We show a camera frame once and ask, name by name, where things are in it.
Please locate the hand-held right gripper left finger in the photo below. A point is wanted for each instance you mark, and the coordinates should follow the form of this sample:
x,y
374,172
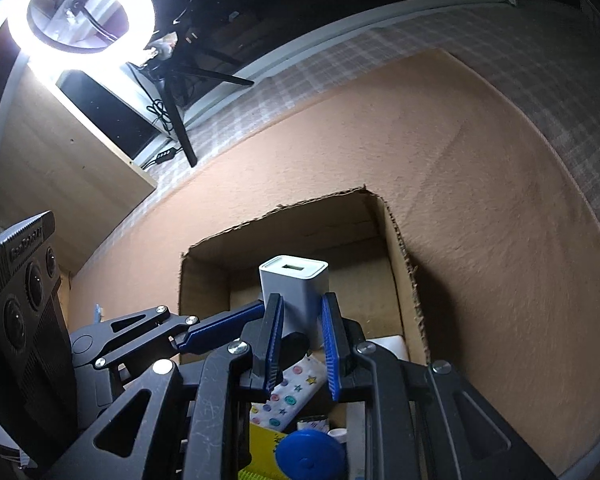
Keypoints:
x,y
275,340

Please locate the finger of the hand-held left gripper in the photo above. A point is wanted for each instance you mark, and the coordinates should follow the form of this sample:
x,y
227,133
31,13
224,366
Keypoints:
x,y
220,325

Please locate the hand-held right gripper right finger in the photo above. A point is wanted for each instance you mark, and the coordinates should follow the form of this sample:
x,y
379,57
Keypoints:
x,y
331,350

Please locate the patterned tissue pack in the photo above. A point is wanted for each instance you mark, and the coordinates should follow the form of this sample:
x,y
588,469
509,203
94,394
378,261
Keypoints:
x,y
292,390

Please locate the cardboard box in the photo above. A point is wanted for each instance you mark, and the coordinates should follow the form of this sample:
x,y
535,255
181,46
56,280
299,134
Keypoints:
x,y
215,270

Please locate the white charger cube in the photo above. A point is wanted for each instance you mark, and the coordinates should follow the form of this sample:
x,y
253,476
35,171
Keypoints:
x,y
295,285

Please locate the white bottle blue cap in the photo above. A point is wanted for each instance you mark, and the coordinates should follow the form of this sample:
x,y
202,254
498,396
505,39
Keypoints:
x,y
390,347

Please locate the patterned white tube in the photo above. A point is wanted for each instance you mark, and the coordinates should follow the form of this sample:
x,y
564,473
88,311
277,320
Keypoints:
x,y
312,424

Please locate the yellow card packet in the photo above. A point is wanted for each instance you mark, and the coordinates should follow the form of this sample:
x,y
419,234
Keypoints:
x,y
262,445

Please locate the blue round tape measure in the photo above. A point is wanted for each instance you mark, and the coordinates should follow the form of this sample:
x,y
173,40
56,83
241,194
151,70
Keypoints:
x,y
310,460

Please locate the yellow shuttlecock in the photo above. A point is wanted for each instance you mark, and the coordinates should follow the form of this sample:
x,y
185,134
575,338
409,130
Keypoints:
x,y
255,475

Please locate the large light wooden board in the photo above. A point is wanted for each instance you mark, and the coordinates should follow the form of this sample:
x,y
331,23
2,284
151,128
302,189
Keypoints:
x,y
55,160

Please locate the black tripod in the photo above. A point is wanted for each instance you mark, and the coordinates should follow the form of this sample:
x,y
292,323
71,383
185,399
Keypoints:
x,y
180,125

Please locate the black gooseneck phone clamp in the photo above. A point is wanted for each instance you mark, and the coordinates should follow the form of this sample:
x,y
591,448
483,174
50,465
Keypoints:
x,y
92,22

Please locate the plaid cloth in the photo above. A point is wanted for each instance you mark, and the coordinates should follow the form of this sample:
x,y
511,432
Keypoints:
x,y
505,40

